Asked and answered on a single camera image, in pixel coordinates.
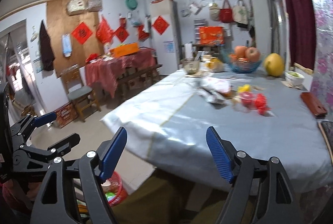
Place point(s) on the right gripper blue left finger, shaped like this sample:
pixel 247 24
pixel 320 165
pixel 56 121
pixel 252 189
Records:
pixel 109 153

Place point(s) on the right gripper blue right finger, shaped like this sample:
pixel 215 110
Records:
pixel 220 154

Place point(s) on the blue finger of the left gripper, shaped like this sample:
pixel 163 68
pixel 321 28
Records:
pixel 65 145
pixel 44 119

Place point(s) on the red plastic cup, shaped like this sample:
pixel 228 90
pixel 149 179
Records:
pixel 247 99

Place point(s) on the red cardboard box on floor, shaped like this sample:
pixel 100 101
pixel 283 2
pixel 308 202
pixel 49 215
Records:
pixel 65 115

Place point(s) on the red plastic mesh basket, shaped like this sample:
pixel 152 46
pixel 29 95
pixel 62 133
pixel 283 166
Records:
pixel 114 190

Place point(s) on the wooden chair grey seat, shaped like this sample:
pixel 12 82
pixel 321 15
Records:
pixel 80 95

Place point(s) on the white tablecloth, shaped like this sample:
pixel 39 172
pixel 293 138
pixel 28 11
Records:
pixel 167 124

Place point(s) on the red crumpled wrapper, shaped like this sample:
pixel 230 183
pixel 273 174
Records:
pixel 261 104

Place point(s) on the dark wooden bench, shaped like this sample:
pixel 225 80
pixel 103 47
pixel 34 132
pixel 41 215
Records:
pixel 144 76

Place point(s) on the red plastic covered table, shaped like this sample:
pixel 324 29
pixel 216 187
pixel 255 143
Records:
pixel 106 72

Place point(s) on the yellow snack bag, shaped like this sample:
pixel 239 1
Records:
pixel 215 65

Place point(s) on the blue glass fruit bowl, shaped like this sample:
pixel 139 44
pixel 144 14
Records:
pixel 240 67

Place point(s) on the glass bowl with spoon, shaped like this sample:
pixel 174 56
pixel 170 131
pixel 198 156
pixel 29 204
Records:
pixel 191 65

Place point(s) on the red wooden block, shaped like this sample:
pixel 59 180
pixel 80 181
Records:
pixel 314 105

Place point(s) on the small white bowl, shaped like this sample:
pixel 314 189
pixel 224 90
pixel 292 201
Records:
pixel 293 78

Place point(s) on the yellow pomelo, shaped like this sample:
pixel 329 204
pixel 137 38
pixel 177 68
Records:
pixel 274 65

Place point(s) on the orange gift box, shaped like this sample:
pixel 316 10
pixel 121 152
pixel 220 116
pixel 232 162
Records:
pixel 124 50

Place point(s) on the floral pink curtain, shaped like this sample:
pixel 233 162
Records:
pixel 321 85

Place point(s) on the red patterned gift box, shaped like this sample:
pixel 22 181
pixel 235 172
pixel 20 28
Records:
pixel 211 35

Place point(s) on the red diamond fu poster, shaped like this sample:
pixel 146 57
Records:
pixel 160 25

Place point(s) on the white refrigerator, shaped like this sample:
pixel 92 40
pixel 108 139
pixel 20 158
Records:
pixel 167 44

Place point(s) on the red tote bag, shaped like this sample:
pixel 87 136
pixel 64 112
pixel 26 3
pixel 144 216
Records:
pixel 226 15

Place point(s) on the beige tote bag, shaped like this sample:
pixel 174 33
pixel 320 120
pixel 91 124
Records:
pixel 240 14

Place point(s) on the straw tote bag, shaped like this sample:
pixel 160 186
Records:
pixel 214 12

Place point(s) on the dark red curtain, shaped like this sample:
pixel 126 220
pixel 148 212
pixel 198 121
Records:
pixel 302 32

